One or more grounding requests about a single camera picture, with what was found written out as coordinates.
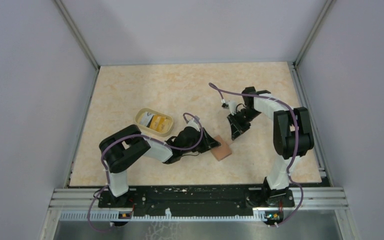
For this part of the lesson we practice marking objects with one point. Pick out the white slotted cable duct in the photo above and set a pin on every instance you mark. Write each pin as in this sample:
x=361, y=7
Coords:
x=115, y=216

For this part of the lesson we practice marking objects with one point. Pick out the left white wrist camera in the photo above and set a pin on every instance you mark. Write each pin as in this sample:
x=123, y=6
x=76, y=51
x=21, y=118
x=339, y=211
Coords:
x=194, y=122

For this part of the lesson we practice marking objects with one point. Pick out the right aluminium corner post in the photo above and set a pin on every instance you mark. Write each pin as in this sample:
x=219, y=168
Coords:
x=325, y=10

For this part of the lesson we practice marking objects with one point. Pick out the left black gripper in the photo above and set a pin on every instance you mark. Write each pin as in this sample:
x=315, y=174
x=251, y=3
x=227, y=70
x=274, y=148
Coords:
x=212, y=143

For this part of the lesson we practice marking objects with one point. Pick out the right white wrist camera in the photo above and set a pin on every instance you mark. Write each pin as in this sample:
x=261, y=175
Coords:
x=230, y=105

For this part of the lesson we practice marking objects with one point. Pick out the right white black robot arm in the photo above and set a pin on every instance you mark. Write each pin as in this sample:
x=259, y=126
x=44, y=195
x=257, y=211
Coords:
x=292, y=134

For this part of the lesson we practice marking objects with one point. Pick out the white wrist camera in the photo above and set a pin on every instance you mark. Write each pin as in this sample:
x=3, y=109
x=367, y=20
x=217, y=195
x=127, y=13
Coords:
x=194, y=122
x=230, y=105

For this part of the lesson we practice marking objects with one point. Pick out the aluminium corner post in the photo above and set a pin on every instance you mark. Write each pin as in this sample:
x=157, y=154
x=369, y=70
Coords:
x=76, y=33
x=325, y=10

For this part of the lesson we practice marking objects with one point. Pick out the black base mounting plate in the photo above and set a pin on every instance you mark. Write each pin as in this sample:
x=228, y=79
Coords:
x=220, y=200

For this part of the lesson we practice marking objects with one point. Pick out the left aluminium corner post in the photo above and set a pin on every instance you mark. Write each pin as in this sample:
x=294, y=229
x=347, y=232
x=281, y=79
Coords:
x=76, y=33

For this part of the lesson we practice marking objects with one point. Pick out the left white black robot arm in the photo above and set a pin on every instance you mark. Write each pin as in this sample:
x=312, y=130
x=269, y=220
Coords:
x=122, y=149

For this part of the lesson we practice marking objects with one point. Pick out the beige oval card tray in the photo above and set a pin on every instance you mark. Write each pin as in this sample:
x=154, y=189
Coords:
x=143, y=117

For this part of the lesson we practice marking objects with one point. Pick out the brown leather card holder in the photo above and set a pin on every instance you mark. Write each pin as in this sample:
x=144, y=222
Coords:
x=223, y=151

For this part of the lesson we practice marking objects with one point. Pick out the aluminium frame rail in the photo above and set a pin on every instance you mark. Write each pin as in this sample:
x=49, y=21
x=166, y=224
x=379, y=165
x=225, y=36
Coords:
x=314, y=198

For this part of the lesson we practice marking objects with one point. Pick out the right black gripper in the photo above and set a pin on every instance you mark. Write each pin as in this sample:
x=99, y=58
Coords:
x=237, y=129

